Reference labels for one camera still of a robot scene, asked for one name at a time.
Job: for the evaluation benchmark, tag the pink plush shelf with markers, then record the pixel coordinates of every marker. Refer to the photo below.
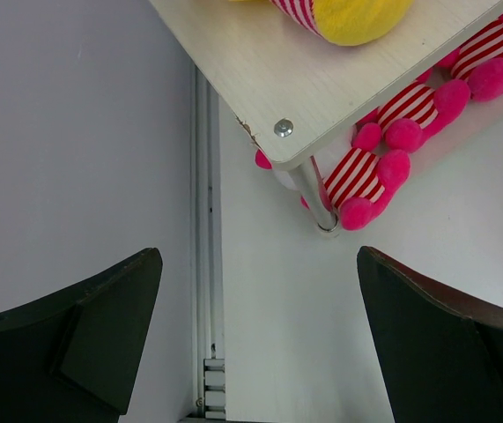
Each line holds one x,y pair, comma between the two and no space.
360,184
419,112

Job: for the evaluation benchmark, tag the pink plush with glasses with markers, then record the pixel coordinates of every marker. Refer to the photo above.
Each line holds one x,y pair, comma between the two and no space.
479,62

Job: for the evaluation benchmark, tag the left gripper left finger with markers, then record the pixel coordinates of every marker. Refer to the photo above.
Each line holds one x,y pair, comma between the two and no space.
73,355

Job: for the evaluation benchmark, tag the yellow frog plush front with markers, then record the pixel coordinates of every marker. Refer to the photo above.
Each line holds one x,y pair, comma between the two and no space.
345,23

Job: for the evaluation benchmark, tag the white two-tier shelf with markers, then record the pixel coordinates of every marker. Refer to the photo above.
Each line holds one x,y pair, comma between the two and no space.
296,92

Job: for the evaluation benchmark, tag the pink plush shelf left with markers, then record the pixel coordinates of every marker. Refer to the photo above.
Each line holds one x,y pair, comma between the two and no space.
360,184

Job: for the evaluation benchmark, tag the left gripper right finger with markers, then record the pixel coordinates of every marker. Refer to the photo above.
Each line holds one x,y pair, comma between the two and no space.
440,350

